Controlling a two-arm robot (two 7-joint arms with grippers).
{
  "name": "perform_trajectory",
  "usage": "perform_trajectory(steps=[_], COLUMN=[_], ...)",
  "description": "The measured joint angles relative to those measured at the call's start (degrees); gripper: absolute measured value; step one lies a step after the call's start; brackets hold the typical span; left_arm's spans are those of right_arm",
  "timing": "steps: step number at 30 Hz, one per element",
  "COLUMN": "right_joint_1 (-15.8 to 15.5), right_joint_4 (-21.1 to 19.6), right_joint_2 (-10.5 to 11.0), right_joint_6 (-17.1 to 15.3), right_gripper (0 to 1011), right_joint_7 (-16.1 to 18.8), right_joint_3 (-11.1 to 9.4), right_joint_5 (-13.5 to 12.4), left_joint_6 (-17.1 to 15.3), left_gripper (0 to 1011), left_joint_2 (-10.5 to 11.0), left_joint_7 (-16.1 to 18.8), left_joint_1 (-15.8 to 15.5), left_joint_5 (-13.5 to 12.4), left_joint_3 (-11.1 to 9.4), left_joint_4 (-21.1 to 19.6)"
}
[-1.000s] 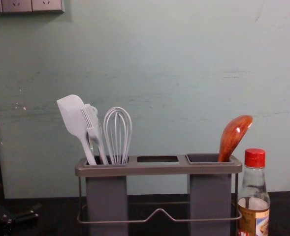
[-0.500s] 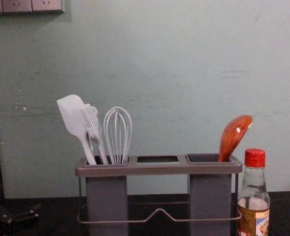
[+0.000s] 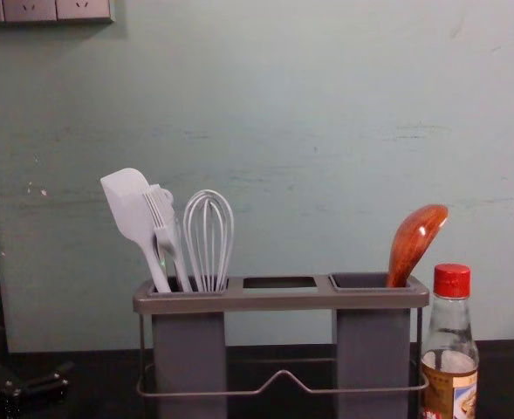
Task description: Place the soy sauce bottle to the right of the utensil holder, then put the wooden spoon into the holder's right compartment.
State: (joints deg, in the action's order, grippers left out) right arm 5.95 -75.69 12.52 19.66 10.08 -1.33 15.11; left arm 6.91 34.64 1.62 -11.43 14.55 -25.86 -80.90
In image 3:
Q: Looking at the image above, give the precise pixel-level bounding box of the grey plastic utensil cup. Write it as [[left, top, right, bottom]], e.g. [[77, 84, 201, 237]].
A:
[[328, 271, 414, 419], [147, 276, 229, 419]]

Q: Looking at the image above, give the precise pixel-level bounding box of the pale grey silicone spatula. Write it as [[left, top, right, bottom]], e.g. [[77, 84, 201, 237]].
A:
[[99, 167, 173, 293]]

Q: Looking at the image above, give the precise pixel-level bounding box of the pale grey silicone whisk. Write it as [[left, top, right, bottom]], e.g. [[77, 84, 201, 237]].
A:
[[182, 189, 236, 293]]

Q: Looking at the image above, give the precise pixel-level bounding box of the grey metal utensil rack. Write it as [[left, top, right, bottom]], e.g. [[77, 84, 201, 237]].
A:
[[133, 274, 431, 401]]

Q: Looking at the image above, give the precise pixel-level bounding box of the brown wooden spoon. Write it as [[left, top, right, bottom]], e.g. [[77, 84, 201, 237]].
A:
[[386, 203, 449, 289]]

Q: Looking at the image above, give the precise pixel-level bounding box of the clear glass bottle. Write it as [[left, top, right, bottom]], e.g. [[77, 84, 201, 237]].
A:
[[419, 294, 480, 419]]

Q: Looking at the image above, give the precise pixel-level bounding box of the red bottle cap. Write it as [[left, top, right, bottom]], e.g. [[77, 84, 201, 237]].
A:
[[433, 263, 472, 299]]

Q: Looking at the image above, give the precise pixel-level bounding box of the black table cloth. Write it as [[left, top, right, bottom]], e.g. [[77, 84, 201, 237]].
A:
[[0, 339, 514, 419]]

